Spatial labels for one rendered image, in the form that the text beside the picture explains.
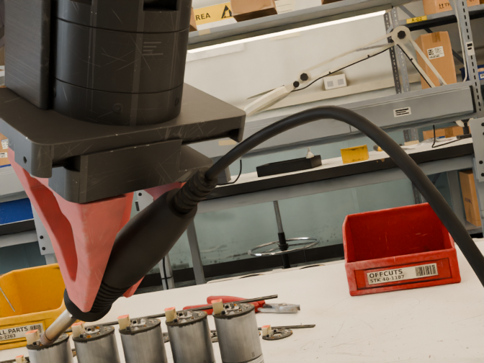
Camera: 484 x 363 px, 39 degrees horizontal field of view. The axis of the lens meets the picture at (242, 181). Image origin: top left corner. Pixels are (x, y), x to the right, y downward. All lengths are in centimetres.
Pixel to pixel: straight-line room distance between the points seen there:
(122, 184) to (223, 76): 453
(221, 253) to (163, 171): 458
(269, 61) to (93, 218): 451
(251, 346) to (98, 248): 14
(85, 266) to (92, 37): 10
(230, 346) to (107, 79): 19
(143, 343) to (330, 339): 17
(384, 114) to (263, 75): 224
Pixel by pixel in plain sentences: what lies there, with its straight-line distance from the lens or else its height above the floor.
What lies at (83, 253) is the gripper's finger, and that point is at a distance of 29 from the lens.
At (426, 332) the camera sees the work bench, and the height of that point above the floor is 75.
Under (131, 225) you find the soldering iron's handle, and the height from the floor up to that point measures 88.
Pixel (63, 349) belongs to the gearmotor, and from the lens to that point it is 42.
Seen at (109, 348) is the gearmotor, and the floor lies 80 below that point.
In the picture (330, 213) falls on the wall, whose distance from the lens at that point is 476.
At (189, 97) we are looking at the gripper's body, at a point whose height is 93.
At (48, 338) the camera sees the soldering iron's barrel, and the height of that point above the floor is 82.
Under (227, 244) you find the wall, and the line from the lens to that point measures 484.
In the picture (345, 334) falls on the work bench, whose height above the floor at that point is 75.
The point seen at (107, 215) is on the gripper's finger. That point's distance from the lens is 27.
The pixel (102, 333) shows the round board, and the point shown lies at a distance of 41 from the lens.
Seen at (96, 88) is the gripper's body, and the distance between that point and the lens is 27.
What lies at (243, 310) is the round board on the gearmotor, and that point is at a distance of 40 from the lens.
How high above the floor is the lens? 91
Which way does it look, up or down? 3 degrees down
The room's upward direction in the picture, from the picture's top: 10 degrees counter-clockwise
